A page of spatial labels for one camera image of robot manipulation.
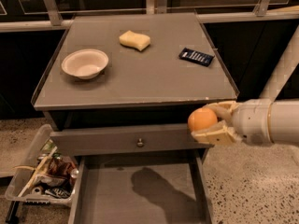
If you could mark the open grey middle drawer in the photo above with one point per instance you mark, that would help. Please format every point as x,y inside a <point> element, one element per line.
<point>141,189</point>

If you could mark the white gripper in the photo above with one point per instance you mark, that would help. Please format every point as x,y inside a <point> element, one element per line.
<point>251,120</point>

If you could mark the round metal drawer knob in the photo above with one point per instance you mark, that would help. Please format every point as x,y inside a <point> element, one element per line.
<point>140,142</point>

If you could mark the white paper bowl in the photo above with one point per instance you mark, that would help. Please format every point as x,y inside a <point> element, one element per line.
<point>85,63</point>

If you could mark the clear plastic bin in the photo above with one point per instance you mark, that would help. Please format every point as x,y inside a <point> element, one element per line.
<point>20,177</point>

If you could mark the orange fruit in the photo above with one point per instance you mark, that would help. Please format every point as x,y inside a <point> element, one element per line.
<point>201,118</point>

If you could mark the yellow sponge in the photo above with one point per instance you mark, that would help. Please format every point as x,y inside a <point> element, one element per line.
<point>134,40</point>

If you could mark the metal railing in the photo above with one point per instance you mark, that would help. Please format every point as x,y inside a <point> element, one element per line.
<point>44,15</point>

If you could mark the snack bags in bin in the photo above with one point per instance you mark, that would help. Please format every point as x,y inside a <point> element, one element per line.
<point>53,174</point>

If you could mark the blue snack packet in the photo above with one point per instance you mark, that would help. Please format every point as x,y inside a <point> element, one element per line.
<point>195,56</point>

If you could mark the grey drawer cabinet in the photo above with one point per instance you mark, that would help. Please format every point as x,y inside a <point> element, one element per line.
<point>149,87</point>

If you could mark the grey top drawer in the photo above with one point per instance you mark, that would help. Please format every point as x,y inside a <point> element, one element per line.
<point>118,140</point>

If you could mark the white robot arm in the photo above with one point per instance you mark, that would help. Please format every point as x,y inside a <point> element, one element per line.
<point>283,123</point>

